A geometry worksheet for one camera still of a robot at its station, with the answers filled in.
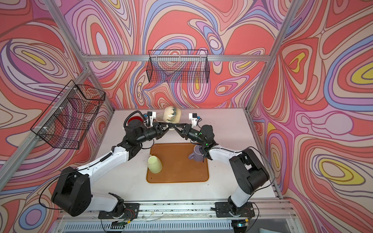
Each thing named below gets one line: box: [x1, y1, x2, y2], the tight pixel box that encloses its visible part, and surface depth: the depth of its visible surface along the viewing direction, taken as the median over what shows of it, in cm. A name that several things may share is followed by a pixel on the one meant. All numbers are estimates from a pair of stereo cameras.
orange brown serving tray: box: [146, 142, 210, 184], surface depth 90 cm
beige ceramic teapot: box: [163, 106, 182, 124], surface depth 75 cm
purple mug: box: [188, 144, 204, 162], surface depth 88 cm
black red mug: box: [127, 116, 143, 127], surface depth 63 cm
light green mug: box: [147, 154, 163, 174], surface depth 83 cm
